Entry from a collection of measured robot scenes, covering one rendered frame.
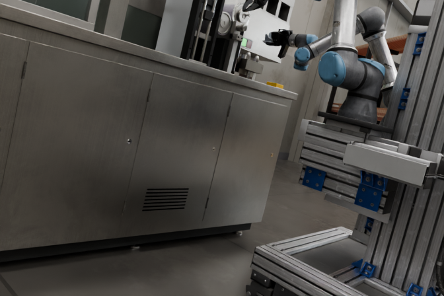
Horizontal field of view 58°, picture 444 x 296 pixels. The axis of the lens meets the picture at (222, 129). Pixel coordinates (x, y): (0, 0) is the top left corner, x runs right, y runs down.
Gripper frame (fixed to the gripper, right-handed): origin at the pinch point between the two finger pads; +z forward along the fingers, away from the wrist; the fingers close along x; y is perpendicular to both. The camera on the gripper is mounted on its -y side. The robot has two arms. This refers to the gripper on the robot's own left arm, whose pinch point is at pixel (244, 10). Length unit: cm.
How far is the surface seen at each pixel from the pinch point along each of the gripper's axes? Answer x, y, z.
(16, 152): 51, -114, 47
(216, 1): 16.9, -13.1, 2.0
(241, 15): -4.3, 9.6, 6.9
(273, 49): -61, 69, 32
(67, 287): 11, -138, 66
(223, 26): 0.6, 0.3, 15.0
